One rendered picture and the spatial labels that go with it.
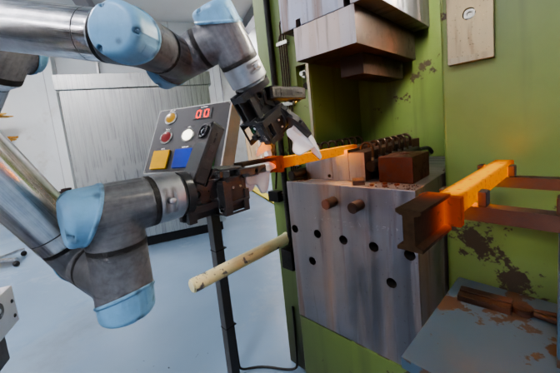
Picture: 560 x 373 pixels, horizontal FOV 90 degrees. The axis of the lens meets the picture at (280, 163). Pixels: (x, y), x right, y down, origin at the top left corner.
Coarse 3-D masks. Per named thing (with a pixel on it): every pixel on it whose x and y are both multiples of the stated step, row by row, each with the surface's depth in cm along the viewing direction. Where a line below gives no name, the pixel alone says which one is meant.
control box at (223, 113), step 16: (160, 112) 115; (176, 112) 112; (192, 112) 109; (208, 112) 106; (224, 112) 103; (160, 128) 112; (176, 128) 109; (192, 128) 106; (224, 128) 101; (160, 144) 108; (176, 144) 106; (192, 144) 103; (224, 144) 98; (224, 160) 97
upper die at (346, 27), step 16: (336, 16) 73; (352, 16) 70; (368, 16) 75; (304, 32) 81; (320, 32) 77; (336, 32) 74; (352, 32) 71; (368, 32) 75; (384, 32) 82; (400, 32) 90; (304, 48) 82; (320, 48) 78; (336, 48) 75; (352, 48) 76; (368, 48) 78; (384, 48) 82; (400, 48) 90; (320, 64) 92; (336, 64) 94
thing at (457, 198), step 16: (496, 160) 56; (512, 160) 54; (480, 176) 44; (496, 176) 46; (432, 192) 34; (448, 192) 37; (464, 192) 36; (400, 208) 29; (416, 208) 29; (432, 208) 31; (448, 208) 33; (464, 208) 36; (416, 224) 28; (432, 224) 31; (448, 224) 33; (416, 240) 28; (432, 240) 30
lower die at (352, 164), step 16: (384, 144) 91; (416, 144) 101; (320, 160) 84; (336, 160) 80; (352, 160) 76; (368, 160) 76; (320, 176) 85; (336, 176) 81; (352, 176) 77; (368, 176) 76
